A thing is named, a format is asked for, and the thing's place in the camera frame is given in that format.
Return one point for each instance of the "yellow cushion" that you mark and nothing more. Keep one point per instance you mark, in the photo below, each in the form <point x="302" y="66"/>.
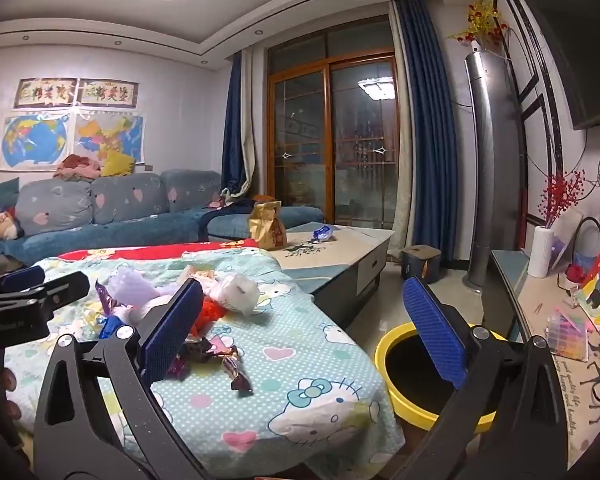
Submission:
<point x="117" y="164"/>

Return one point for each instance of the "red printed blanket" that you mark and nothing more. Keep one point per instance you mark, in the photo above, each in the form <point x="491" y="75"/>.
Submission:
<point x="145" y="251"/>

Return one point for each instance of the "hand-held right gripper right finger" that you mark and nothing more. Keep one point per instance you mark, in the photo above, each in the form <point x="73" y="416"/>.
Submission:
<point x="432" y="332"/>

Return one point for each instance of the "red fabric flower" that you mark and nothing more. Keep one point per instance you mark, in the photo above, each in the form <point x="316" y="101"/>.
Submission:
<point x="575" y="273"/>

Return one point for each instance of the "red berry branches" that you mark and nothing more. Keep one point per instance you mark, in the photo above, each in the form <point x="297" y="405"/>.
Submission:
<point x="560" y="195"/>

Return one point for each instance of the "silver tower air conditioner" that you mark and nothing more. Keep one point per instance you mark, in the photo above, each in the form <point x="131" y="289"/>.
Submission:
<point x="492" y="170"/>

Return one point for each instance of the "cartoon cat printed blanket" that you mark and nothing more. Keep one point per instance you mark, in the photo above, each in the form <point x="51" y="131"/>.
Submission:
<point x="280" y="360"/>

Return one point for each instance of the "black wall frame trim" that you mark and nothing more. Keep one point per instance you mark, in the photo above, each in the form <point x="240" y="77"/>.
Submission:
<point x="522" y="70"/>

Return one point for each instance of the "brown twisted candy wrapper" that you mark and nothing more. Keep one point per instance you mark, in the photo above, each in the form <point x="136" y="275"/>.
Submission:
<point x="236" y="371"/>

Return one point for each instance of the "dark blue stool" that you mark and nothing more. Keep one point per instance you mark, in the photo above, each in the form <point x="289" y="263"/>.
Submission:
<point x="420" y="262"/>

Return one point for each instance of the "dark purple candy wrapper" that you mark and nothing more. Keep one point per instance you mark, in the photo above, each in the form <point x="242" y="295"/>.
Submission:
<point x="182" y="365"/>

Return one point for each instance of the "white tilted panel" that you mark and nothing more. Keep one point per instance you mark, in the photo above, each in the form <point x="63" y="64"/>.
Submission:
<point x="565" y="232"/>

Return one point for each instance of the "pile of red clothes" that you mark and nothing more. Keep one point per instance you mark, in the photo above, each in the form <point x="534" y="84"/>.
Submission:
<point x="77" y="167"/>

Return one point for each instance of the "beige curtain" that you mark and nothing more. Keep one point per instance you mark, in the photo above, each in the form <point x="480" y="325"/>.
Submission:
<point x="248" y="135"/>
<point x="402" y="200"/>

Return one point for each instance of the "world map poster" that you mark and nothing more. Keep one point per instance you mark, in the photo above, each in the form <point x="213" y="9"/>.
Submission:
<point x="35" y="141"/>

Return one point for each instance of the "blue curtain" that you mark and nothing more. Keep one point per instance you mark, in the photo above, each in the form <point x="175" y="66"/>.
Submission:
<point x="427" y="135"/>
<point x="232" y="125"/>

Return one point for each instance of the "person's left hand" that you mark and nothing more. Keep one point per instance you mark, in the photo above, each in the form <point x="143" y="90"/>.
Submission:
<point x="10" y="380"/>

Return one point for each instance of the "yellow rimmed waste bin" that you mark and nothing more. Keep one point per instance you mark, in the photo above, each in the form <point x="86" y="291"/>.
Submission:
<point x="387" y="360"/>

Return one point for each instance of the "dark blue garment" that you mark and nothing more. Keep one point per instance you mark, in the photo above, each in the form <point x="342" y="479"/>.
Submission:
<point x="240" y="206"/>

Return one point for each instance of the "wooden sliding glass door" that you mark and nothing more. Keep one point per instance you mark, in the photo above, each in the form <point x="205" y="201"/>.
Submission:
<point x="330" y="135"/>

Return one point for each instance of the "embroidered wall picture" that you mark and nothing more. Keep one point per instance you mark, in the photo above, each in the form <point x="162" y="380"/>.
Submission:
<point x="109" y="92"/>
<point x="45" y="93"/>

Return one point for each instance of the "teal cushion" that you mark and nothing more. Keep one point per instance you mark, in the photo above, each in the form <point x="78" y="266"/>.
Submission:
<point x="4" y="194"/>

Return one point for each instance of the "white plastic bag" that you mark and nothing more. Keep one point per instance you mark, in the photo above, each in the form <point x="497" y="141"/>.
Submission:
<point x="235" y="296"/>

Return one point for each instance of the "television cabinet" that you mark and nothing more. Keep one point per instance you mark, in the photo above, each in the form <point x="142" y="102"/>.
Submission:
<point x="540" y="310"/>

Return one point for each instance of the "black television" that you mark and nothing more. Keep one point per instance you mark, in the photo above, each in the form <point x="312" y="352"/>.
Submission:
<point x="580" y="35"/>

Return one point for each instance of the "clear bead box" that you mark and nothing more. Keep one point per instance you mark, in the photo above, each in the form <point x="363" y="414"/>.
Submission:
<point x="567" y="335"/>

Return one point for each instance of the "white ribbed vase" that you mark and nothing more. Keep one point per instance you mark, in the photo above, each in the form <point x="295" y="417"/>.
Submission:
<point x="540" y="252"/>

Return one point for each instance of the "brown paper bag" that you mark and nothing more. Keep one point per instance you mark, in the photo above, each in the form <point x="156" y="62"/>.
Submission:
<point x="267" y="227"/>

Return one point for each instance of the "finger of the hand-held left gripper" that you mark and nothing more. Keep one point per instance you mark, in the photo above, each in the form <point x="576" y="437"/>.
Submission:
<point x="62" y="287"/>
<point x="20" y="276"/>

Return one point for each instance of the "white foam fruit net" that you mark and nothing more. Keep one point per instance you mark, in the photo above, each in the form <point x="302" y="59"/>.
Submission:
<point x="130" y="287"/>

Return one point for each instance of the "grey coffee table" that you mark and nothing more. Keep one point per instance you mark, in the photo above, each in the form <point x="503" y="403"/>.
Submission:
<point x="350" y="260"/>

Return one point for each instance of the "country map poster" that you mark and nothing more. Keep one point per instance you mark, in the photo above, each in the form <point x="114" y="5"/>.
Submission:
<point x="107" y="132"/>

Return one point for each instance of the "blue snack wrapper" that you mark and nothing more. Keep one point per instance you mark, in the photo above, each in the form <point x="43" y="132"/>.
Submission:
<point x="323" y="233"/>

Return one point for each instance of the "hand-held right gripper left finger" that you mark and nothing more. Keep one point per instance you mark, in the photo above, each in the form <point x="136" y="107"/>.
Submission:
<point x="172" y="332"/>

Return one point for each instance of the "blue sofa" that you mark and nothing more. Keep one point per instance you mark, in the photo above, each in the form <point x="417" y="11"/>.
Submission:
<point x="130" y="220"/>

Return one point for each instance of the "yellow red artificial flowers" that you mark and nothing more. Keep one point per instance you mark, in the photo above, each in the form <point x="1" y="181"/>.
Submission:
<point x="482" y="20"/>

